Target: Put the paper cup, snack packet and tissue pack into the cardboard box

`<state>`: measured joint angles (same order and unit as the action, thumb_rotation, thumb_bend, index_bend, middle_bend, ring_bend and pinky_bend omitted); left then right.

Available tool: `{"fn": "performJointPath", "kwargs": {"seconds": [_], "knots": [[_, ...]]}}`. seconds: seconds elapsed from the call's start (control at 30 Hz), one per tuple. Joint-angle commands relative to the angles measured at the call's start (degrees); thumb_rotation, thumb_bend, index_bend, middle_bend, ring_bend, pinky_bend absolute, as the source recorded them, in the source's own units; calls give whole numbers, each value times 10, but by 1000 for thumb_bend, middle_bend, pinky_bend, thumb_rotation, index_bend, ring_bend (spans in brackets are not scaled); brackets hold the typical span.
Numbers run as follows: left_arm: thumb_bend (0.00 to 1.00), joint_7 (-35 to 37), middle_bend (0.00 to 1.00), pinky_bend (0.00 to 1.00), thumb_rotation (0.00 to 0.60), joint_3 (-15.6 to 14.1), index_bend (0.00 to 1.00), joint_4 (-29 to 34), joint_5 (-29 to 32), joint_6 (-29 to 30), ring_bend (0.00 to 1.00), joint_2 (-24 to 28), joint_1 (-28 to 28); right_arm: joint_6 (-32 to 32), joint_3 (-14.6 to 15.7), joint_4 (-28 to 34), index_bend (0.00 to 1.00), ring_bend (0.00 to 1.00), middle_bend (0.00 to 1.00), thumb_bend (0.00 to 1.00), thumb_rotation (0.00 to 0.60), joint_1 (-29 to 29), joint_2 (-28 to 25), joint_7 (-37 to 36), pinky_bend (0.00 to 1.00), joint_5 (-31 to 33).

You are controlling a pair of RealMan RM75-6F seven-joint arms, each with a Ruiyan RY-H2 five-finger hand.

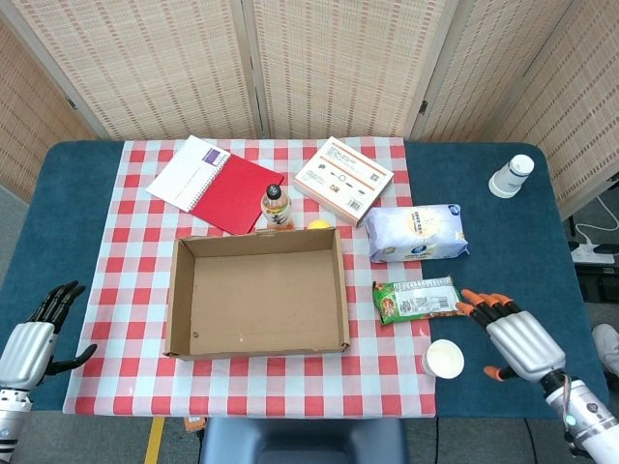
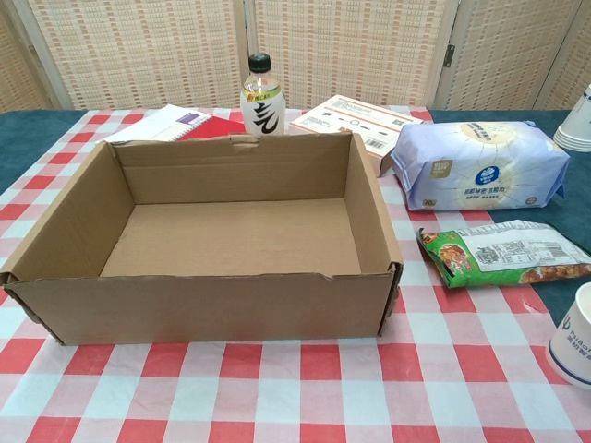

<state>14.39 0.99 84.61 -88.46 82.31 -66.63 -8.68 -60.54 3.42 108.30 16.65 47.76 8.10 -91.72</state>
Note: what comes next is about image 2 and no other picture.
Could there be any light blue tissue pack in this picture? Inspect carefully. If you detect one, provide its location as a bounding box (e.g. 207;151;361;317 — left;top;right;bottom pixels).
390;120;572;212

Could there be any green snack bag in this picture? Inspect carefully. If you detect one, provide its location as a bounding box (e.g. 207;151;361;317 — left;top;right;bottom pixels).
416;220;591;290

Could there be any white paper cup blue logo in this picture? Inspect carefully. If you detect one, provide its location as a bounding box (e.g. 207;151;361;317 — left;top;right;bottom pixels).
546;281;591;387

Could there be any printed cardboard package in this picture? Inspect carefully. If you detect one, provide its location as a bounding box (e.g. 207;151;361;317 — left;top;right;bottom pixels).
289;94;425;178

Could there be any open brown cardboard box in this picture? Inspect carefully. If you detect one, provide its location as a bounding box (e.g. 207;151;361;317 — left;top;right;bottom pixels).
0;130;404;346

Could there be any drink bottle black cap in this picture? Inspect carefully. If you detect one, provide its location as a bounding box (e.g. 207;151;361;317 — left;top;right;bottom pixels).
239;53;286;138

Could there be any red spiral notebook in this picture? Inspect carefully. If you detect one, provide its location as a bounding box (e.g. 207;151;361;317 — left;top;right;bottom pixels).
103;103;248;143

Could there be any red white checkered tablecloth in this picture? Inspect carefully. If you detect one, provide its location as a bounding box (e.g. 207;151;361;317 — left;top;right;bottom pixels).
0;108;591;443

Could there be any woven folding screen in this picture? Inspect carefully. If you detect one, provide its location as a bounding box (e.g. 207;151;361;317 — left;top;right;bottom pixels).
0;0;591;112

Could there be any stack of white paper cups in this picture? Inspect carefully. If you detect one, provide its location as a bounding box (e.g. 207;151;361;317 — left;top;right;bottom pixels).
552;83;591;153

